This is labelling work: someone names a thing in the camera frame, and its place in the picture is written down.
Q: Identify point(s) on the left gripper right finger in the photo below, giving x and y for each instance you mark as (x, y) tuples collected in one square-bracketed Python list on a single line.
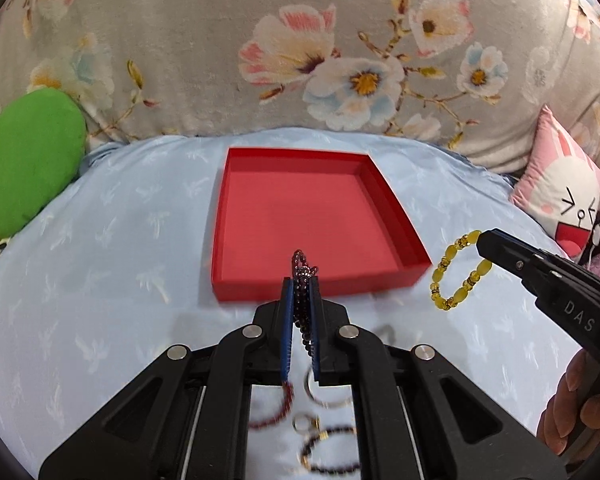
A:
[(315, 318)]

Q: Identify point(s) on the green plush cushion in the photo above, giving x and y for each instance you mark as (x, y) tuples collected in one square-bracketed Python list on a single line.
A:
[(42, 142)]

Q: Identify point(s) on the thin gold bangle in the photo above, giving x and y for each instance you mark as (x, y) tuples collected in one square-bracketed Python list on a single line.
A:
[(329, 397)]

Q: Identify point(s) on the small gold hoop earring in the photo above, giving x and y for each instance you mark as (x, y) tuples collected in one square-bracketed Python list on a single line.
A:
[(306, 424)]

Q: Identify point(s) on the pink bunny pillow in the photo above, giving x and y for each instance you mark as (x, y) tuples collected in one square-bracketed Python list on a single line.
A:
[(560, 188)]

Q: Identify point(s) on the red shallow box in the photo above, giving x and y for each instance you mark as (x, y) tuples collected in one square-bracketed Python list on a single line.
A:
[(336, 207)]

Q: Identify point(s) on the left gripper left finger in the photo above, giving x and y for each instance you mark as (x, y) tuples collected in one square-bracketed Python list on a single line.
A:
[(286, 306)]

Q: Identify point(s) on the grey floral blanket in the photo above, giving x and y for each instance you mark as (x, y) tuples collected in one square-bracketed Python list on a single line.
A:
[(471, 75)]

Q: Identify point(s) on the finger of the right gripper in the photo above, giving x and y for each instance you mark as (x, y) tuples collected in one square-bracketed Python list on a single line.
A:
[(505, 251)]

